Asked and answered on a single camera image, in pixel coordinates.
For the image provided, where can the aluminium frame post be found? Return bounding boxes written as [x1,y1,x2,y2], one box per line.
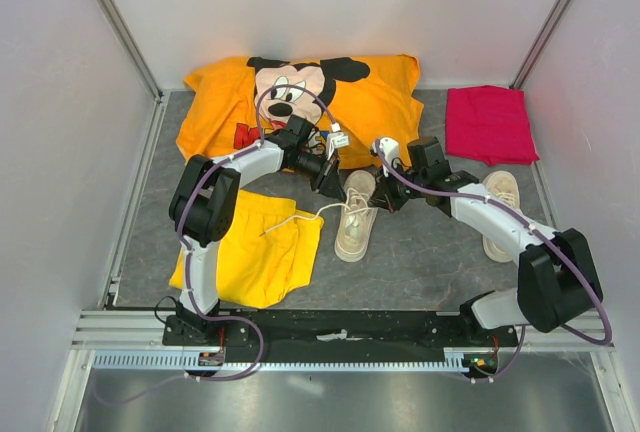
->
[509,0,574,90]
[96,0,164,102]

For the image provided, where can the purple cable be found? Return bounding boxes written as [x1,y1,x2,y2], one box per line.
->
[373,139,614,386]
[89,84,346,406]

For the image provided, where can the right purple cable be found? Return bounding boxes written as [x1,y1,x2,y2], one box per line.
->
[373,139,614,386]

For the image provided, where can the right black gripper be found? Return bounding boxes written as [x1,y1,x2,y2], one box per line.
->
[369,159,427,213]

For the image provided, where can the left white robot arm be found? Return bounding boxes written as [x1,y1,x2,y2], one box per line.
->
[169,116,349,345]

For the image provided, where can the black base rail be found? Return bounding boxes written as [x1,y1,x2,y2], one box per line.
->
[162,309,518,350]

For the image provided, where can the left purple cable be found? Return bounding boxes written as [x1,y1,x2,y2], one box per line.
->
[89,84,346,406]

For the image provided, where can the right aluminium frame post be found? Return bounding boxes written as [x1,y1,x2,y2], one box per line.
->
[509,0,574,90]

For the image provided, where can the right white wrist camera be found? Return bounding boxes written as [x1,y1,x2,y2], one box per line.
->
[370,137,399,181]

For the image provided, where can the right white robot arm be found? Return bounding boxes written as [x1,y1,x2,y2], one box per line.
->
[369,137,611,346]

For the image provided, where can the orange Mickey t-shirt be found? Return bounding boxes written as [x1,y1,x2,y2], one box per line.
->
[176,55,423,169]

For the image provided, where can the grey slotted cable duct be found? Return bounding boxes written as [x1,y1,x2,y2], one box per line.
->
[92,346,499,371]

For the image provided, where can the yellow shorts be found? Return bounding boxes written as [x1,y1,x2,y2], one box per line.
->
[168,188,326,309]

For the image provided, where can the pink folded cloth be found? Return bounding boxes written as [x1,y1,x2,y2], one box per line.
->
[445,85,539,166]

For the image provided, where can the white shoelace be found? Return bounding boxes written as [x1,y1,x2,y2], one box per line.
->
[261,187,372,236]

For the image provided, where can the grey table mat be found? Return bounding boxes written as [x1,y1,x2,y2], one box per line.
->
[103,88,584,312]

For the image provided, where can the left aluminium frame post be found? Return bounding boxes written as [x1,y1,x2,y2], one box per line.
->
[96,0,164,102]

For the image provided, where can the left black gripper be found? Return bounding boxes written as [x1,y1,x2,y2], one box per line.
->
[288,151,347,204]

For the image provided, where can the beige lace sneaker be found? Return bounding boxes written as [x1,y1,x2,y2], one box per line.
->
[334,170,378,263]

